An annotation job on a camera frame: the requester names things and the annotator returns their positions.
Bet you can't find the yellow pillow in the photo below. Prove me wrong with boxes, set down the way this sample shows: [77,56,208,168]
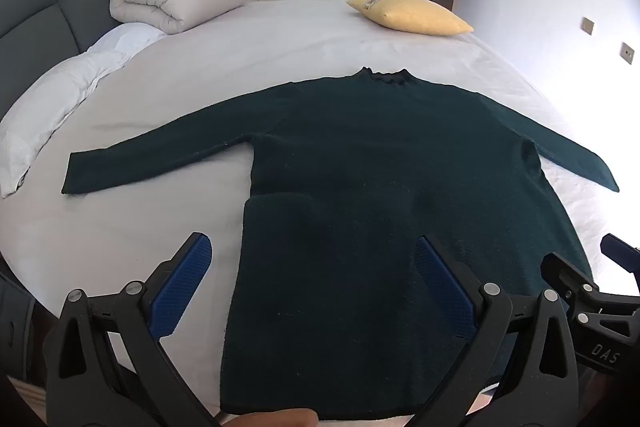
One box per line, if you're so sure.
[346,0,475,36]

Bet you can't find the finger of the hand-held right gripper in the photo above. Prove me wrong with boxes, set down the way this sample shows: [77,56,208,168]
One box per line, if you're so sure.
[542,252,598,308]
[600,234,640,278]

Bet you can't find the dark green sweater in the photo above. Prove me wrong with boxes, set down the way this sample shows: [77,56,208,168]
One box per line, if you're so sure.
[61,67,621,423]

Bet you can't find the person's left hand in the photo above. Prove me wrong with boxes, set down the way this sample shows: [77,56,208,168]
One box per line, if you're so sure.
[220,408,321,427]

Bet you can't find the white pillow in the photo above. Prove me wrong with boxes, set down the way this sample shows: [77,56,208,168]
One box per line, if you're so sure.
[0,23,168,198]

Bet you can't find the bed with white sheet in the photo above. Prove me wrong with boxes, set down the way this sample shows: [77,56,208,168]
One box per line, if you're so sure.
[0,0,616,423]

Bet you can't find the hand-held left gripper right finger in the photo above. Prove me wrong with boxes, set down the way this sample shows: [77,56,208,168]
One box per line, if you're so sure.
[410,234,581,427]

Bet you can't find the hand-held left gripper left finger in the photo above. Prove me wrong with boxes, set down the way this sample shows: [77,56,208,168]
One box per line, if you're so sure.
[45,232,217,427]

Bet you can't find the dark grey padded headboard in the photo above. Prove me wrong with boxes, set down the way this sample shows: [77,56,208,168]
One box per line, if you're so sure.
[0,0,151,118]

